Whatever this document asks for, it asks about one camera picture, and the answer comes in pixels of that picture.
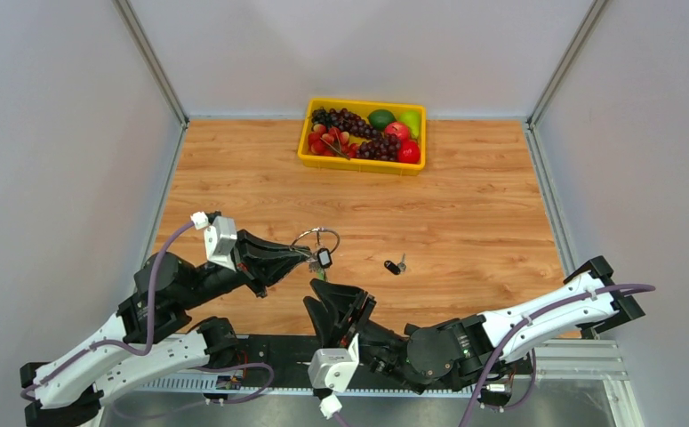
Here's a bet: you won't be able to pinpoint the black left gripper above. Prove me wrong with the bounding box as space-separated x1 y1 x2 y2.
179 227 313 309

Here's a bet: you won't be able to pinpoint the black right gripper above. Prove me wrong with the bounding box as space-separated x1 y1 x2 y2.
306 278 429 396

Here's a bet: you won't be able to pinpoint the large silver keyring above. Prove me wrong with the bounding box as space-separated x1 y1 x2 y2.
290 227 341 273

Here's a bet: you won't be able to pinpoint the black key tag white label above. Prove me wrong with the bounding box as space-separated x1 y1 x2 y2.
316 248 332 270

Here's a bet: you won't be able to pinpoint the black key tag with key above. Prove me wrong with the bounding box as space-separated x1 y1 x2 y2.
383 254 407 276

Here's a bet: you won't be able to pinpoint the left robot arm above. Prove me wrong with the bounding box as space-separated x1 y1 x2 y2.
20 213 318 426

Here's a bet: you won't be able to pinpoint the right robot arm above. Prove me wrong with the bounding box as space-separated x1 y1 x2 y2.
303 256 655 394

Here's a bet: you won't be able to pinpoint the red strawberries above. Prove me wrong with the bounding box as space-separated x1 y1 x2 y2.
307 123 359 159

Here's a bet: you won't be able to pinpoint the dark grape bunch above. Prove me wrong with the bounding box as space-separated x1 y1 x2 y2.
309 107 401 162

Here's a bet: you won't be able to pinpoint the red tomato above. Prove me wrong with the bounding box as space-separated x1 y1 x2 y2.
397 140 421 165

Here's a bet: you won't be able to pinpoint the yellow fruit tray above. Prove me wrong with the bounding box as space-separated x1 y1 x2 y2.
297 98 427 175

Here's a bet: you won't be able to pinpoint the green avocado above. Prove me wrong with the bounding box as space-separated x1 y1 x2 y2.
367 109 397 132

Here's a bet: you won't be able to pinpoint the red apple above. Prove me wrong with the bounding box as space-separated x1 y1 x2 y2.
383 121 412 141

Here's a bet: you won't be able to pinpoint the green pear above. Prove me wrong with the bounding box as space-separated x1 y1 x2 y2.
398 110 421 140

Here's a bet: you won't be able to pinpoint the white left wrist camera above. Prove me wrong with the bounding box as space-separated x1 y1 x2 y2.
190 211 238 271

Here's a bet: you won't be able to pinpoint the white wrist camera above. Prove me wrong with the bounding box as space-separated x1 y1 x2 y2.
190 211 238 271
308 334 360 426

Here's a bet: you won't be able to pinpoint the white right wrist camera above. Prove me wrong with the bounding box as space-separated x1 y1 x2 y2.
308 334 360 426

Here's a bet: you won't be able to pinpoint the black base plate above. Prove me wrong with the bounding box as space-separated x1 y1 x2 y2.
202 334 533 393

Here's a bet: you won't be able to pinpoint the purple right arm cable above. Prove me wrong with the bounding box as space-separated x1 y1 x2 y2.
332 284 657 427

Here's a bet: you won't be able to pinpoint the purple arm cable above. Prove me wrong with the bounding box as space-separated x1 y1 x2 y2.
20 221 276 407
332 284 657 427

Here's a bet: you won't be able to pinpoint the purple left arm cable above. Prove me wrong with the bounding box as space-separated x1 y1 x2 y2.
20 221 276 407

